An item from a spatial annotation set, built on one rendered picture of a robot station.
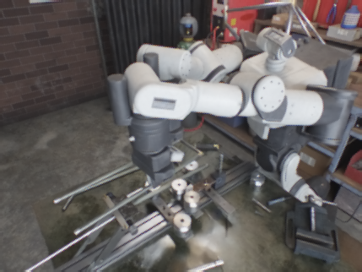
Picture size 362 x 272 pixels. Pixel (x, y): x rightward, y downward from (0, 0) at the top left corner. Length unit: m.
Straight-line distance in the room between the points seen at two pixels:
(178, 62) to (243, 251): 0.57
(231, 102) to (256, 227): 0.49
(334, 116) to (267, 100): 0.25
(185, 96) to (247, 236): 0.55
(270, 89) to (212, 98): 0.13
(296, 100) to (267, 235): 0.44
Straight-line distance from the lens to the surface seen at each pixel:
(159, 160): 0.59
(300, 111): 0.71
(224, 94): 0.58
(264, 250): 0.91
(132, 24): 3.18
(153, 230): 0.88
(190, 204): 0.88
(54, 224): 1.02
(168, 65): 0.64
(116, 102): 0.53
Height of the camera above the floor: 1.62
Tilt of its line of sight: 35 degrees down
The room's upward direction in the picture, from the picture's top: straight up
